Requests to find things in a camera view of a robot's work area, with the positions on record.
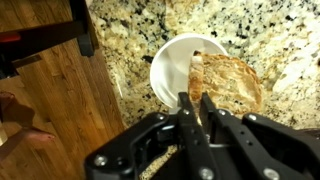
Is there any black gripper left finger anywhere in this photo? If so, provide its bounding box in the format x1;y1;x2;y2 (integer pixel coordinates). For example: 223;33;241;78
178;92;215;180

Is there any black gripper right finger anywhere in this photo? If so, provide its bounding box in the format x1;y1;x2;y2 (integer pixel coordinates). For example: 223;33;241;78
200;93;277;180

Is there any toasted bread slice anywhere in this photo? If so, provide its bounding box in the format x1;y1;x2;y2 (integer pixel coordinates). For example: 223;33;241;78
201;53;262;115
187;50;205;113

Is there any white ceramic bowl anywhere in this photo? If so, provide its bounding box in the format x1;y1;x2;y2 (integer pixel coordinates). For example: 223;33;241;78
149;33;227;108

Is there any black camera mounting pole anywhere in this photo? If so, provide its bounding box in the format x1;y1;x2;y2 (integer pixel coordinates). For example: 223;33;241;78
0;0;98;79

